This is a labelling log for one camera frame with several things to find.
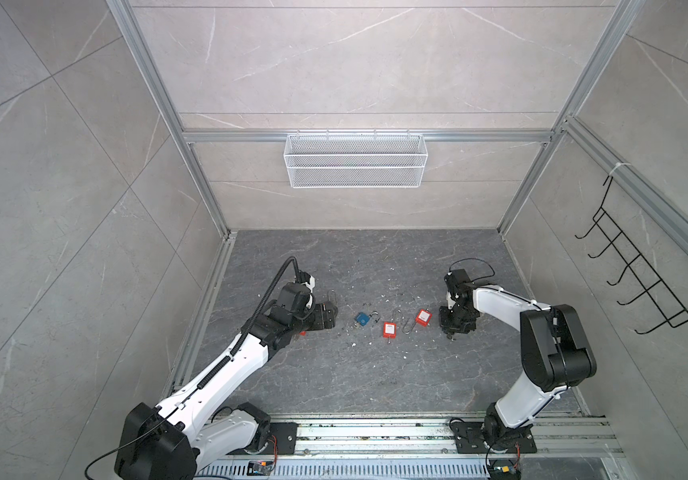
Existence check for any red padlock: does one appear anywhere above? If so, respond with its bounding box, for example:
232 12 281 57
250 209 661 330
382 322 397 343
401 309 432 335

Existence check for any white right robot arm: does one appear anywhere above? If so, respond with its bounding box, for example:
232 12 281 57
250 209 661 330
439 264 597 453

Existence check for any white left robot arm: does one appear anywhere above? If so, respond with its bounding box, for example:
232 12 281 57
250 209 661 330
108 256 338 479

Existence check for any blue padlock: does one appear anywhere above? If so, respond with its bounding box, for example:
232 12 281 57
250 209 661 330
354 311 381 327

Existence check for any white wire mesh basket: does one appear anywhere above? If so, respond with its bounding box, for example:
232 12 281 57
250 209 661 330
283 133 429 189

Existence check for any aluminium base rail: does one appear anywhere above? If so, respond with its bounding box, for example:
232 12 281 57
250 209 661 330
173 415 636 479

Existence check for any black wire hook rack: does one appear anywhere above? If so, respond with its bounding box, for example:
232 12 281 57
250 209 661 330
574 175 688 336

